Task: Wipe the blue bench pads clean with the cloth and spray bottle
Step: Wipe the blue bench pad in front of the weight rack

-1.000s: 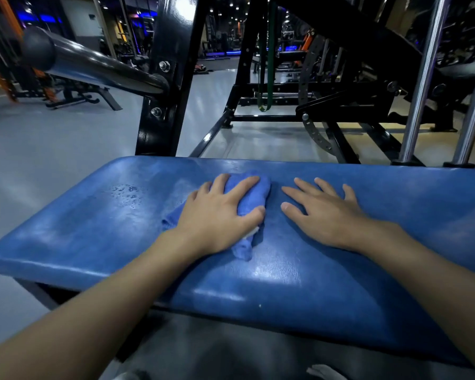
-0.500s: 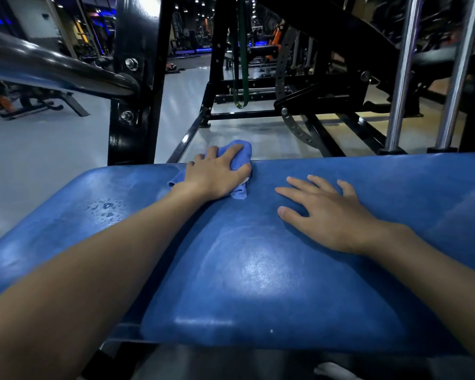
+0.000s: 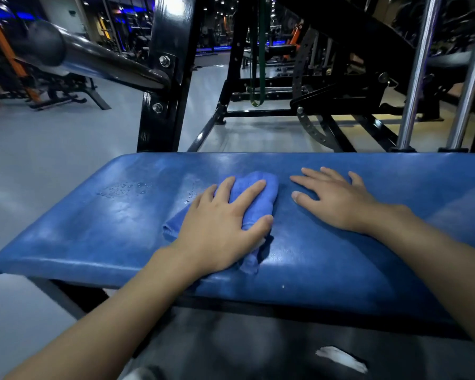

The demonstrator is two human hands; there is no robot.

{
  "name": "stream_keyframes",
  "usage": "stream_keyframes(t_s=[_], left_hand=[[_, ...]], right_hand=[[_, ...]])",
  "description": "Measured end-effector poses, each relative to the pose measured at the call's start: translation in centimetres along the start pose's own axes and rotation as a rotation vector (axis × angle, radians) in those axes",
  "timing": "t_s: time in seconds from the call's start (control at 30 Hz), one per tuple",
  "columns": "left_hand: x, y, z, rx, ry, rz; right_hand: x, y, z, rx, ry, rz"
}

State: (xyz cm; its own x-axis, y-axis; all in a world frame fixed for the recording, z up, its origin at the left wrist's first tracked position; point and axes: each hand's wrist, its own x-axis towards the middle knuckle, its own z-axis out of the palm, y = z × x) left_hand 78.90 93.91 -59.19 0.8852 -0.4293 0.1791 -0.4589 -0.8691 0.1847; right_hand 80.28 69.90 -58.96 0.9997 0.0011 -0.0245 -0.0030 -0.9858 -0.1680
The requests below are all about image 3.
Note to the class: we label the person's left hand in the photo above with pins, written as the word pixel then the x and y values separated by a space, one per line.
pixel 213 233

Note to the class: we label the person's right hand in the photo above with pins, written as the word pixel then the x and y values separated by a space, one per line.
pixel 340 205

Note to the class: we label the blue microfibre cloth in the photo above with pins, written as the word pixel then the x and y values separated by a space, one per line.
pixel 261 193

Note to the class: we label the blue bench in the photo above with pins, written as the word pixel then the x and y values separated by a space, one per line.
pixel 103 225

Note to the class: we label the person's left forearm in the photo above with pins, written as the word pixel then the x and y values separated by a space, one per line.
pixel 103 332

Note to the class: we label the person's right forearm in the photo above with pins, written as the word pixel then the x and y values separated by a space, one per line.
pixel 439 265

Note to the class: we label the person's white shoe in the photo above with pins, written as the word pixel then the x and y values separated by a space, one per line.
pixel 142 373

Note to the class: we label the grey perforated adjustment plate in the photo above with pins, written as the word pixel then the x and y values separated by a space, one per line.
pixel 301 67

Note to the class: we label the chrome guide rod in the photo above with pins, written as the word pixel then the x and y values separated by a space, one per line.
pixel 471 83
pixel 417 75

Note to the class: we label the white crumpled paper scrap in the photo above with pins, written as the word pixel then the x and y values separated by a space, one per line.
pixel 340 358

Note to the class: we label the green resistance band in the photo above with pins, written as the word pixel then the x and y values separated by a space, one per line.
pixel 262 55

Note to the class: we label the black gym machine frame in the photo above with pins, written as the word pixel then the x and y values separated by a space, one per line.
pixel 233 55
pixel 170 35

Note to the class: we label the orange perforated rack post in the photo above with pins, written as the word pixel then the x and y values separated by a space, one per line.
pixel 6 47

